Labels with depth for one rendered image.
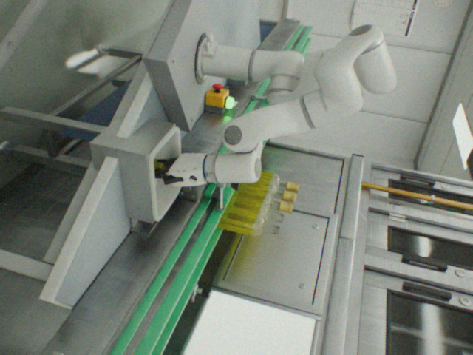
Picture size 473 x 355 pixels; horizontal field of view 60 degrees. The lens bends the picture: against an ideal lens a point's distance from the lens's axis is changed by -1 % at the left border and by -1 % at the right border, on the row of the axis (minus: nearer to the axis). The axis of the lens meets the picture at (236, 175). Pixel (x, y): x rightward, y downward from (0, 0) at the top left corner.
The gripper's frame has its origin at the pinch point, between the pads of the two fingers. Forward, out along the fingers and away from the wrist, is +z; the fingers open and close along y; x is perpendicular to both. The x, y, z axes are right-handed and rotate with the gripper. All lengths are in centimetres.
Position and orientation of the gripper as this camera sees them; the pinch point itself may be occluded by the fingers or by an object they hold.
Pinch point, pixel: (159, 168)
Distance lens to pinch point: 116.0
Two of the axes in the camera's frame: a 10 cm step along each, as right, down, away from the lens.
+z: -9.3, 0.0, 3.6
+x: -2.1, -8.2, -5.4
